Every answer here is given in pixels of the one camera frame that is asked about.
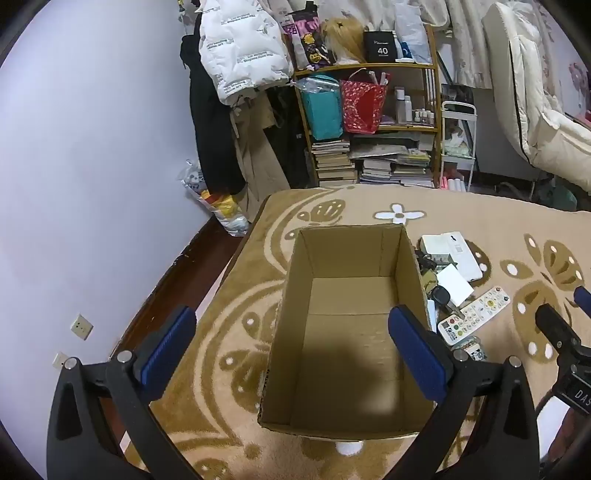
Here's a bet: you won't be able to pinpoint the wooden shelf unit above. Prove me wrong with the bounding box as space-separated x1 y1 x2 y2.
292 23 444 190

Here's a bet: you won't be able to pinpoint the purple patterned packet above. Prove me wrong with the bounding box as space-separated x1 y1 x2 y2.
281 11 335 70

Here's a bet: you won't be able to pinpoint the brown cardboard box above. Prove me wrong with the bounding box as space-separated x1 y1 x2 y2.
257 224 437 441

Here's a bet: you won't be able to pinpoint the white padded quilt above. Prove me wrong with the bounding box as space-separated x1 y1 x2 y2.
482 2 591 192

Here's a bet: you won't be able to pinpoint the red gift bag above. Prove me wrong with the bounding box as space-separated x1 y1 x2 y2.
339 69 391 136

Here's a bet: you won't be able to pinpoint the blonde wig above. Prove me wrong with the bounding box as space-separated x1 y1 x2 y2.
320 17 366 65

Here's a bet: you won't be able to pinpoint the teal paper bag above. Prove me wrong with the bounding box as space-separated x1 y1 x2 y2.
300 85 345 140

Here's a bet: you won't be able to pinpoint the black hanging jacket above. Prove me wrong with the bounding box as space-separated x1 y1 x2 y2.
265 85 315 188

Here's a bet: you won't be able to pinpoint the colourful plastic bag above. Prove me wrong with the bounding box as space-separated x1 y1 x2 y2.
179 159 250 237

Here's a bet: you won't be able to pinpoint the black box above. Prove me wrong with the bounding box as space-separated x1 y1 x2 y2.
362 30 398 63

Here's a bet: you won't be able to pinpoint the white plastic bag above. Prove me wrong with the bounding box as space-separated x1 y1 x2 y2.
394 2 432 64

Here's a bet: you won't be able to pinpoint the stack of old books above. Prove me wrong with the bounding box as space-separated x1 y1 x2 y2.
310 138 358 188

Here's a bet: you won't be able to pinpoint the white puffer jacket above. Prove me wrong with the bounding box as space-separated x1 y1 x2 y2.
198 0 294 107

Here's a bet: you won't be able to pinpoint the white flat card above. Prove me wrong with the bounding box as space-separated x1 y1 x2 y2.
435 264 475 308

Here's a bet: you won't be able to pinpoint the small black gadget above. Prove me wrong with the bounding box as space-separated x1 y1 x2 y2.
414 249 438 273

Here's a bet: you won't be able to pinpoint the white metal cart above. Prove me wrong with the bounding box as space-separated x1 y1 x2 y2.
438 100 478 192

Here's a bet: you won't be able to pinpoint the pile of books and magazines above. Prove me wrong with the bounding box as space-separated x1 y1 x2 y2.
358 143 437 188

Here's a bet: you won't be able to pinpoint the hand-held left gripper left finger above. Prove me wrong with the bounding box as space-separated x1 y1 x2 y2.
46 305 204 480

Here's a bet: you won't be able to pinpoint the cartoon printed earbuds case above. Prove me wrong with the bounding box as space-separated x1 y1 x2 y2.
450 336 488 363

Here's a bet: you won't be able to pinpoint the white rectangular plastic device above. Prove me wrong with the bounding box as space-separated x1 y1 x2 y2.
441 231 484 282

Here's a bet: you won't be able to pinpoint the clear plastic bag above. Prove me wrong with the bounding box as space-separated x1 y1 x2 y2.
291 74 342 95

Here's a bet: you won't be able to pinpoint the white rectangular box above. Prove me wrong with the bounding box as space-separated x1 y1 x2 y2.
420 234 455 259

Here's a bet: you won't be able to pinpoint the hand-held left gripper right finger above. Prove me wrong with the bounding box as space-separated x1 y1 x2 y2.
381 305 541 480

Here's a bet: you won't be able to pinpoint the beige hanging coat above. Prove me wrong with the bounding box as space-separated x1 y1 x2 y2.
228 90 291 222

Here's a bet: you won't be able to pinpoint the cream hanging fabric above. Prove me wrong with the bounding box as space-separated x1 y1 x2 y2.
443 0 497 88

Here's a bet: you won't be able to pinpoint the brown wooden bed frame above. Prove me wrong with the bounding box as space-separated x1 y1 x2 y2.
99 194 273 462

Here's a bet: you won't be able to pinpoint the black hanging coat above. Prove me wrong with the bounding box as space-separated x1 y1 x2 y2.
180 14 245 195

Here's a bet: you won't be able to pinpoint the white remote control colourful buttons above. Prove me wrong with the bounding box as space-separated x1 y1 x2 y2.
438 286 512 346

